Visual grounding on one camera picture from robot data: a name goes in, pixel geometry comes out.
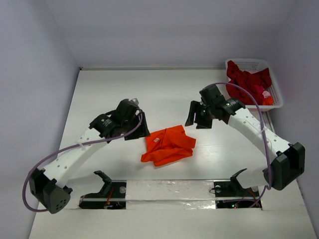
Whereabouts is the orange t shirt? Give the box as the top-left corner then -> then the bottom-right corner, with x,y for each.
141,125 -> 196,167

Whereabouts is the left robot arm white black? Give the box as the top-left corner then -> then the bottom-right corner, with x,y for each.
22,98 -> 150,214

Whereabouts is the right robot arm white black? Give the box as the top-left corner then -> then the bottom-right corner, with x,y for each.
185,84 -> 306,195

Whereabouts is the white plastic basket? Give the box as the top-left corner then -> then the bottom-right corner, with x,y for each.
225,58 -> 284,112

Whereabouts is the pink cloth in basket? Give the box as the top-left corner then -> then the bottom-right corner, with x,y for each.
255,85 -> 271,99

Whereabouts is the dark red t shirt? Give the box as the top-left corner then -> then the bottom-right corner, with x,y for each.
226,61 -> 272,105

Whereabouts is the small orange cloth in basket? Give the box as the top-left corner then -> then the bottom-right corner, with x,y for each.
263,96 -> 274,106

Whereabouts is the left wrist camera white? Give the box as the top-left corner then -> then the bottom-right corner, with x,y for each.
129,98 -> 139,106

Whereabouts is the metal rail at table edge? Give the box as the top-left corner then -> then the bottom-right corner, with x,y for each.
262,112 -> 275,133

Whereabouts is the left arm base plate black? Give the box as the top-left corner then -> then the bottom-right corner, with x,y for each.
79,181 -> 127,210

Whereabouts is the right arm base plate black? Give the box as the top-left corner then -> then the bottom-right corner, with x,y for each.
209,181 -> 260,209

